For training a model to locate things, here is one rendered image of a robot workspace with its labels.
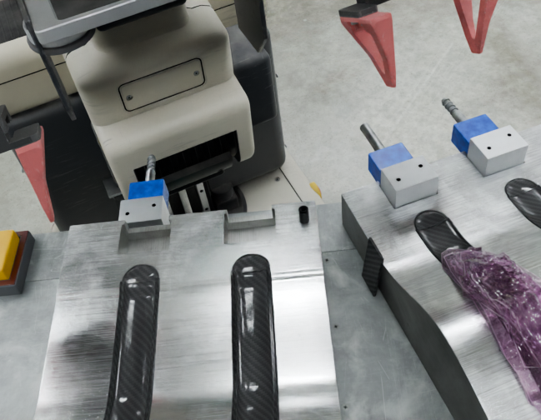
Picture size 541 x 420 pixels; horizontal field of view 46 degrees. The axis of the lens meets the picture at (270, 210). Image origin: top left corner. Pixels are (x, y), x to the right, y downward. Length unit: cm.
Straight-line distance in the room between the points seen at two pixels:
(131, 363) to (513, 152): 45
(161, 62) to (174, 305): 39
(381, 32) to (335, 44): 180
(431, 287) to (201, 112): 45
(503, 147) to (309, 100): 146
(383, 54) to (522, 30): 190
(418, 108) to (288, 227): 151
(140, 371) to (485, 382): 29
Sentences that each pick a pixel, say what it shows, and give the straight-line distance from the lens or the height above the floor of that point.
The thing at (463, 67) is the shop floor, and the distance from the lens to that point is 228.
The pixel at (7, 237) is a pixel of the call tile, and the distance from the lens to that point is 80.
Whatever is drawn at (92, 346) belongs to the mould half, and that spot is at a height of 88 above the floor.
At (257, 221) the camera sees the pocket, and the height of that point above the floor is 87.
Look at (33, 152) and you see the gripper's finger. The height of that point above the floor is 106.
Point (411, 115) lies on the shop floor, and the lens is 208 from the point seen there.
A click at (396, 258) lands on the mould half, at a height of 86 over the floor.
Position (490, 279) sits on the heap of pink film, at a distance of 59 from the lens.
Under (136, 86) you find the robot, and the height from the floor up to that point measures 86.
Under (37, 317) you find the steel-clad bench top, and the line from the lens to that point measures 76.
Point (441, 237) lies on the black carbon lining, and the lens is 68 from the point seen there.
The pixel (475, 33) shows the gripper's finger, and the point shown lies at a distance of 67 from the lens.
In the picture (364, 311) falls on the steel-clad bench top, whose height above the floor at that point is 80.
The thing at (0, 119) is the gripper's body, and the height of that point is 109.
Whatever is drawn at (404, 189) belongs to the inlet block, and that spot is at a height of 88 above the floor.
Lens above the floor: 138
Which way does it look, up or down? 50 degrees down
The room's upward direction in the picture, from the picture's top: 10 degrees counter-clockwise
